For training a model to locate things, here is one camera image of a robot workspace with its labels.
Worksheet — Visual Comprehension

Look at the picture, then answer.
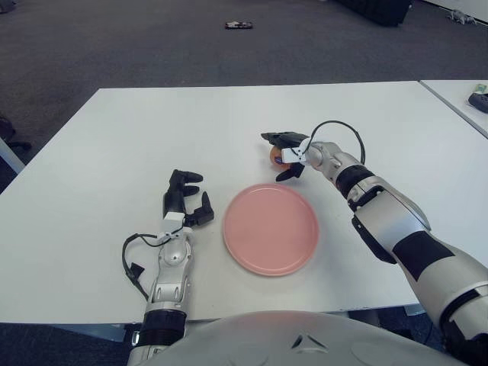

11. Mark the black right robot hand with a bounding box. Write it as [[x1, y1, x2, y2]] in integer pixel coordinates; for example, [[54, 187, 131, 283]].
[[261, 131, 310, 183]]

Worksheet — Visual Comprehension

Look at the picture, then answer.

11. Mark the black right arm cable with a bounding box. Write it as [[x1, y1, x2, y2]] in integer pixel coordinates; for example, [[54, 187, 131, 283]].
[[309, 120, 365, 163]]

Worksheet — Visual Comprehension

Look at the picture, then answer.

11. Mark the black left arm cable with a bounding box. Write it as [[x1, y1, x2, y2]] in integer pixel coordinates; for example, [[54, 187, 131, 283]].
[[121, 233, 180, 302]]

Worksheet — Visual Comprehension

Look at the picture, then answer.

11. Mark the silver robot torso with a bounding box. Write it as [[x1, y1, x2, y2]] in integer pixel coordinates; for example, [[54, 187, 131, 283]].
[[152, 309, 462, 366]]

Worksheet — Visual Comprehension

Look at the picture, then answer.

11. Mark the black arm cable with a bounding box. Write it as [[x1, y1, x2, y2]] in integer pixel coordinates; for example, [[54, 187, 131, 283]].
[[309, 120, 365, 163], [121, 233, 180, 302]]

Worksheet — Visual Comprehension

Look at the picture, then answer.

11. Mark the pink round plate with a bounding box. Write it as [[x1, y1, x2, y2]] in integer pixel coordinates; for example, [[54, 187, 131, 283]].
[[222, 182, 320, 278]]

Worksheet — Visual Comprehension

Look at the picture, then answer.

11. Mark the grey toy on floor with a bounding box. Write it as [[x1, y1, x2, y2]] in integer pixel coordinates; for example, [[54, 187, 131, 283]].
[[448, 10, 477, 24]]

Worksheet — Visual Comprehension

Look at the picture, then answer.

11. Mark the dark chair base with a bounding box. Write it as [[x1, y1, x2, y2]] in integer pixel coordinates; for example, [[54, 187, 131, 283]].
[[0, 110, 34, 149]]

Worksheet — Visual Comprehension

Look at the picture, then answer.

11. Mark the dark grey handheld controller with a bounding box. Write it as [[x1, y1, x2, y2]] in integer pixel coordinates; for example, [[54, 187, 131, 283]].
[[467, 92, 488, 114]]

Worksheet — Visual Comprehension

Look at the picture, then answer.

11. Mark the yellow-red apple with sticker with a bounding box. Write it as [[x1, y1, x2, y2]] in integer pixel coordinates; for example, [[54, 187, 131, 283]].
[[268, 146, 287, 168]]

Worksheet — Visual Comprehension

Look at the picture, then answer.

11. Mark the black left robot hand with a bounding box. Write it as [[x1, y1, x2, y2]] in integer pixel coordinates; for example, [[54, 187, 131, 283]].
[[162, 169, 215, 228]]

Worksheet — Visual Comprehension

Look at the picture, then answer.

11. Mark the black furniture piece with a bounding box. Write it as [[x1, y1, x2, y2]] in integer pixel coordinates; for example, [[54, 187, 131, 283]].
[[335, 0, 415, 27]]

